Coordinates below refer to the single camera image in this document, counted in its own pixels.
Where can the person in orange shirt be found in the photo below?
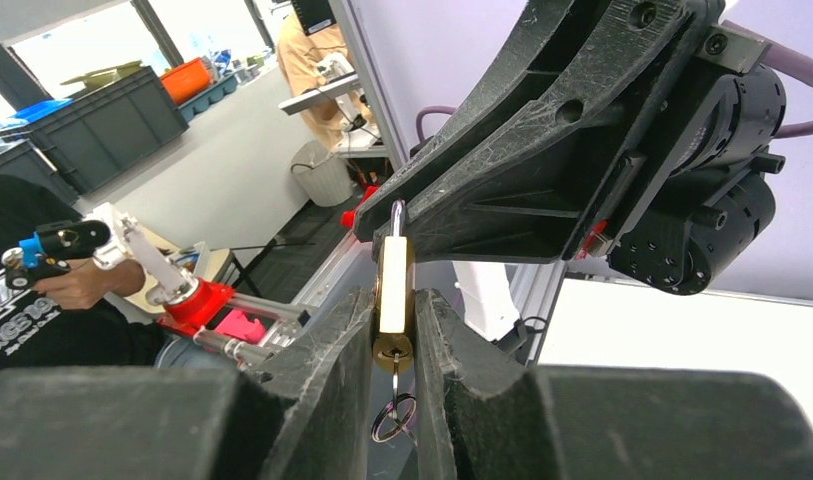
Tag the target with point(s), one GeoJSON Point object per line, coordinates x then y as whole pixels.
{"type": "Point", "coordinates": [298, 55]}

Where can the orange container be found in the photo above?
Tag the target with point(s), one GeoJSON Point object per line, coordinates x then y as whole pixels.
{"type": "Point", "coordinates": [184, 82]}

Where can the blue tray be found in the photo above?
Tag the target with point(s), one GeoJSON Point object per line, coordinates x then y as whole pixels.
{"type": "Point", "coordinates": [209, 97]}

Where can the dark grey storage crate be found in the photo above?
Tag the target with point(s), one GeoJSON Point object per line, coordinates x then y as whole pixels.
{"type": "Point", "coordinates": [100, 135]}

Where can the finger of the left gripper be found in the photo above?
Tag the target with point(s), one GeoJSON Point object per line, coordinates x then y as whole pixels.
{"type": "Point", "coordinates": [530, 65]}
{"type": "Point", "coordinates": [525, 181]}

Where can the white waste bin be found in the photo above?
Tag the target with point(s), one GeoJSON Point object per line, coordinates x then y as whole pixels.
{"type": "Point", "coordinates": [322, 175]}

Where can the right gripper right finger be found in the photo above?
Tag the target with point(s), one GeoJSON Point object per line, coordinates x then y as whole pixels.
{"type": "Point", "coordinates": [483, 415]}

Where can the brass padlock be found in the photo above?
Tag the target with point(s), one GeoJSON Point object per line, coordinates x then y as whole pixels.
{"type": "Point", "coordinates": [393, 345]}

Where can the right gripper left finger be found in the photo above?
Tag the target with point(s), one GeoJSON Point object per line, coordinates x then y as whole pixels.
{"type": "Point", "coordinates": [302, 414]}

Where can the teleoperation leader arm handle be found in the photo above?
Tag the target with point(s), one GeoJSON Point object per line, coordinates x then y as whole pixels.
{"type": "Point", "coordinates": [244, 328]}

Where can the person in black shirt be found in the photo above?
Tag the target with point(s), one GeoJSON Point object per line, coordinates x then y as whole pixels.
{"type": "Point", "coordinates": [66, 320]}

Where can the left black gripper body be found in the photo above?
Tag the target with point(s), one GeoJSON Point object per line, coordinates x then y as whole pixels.
{"type": "Point", "coordinates": [638, 108]}

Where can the operator hand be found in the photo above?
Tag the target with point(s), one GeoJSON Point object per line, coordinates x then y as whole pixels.
{"type": "Point", "coordinates": [86, 284]}

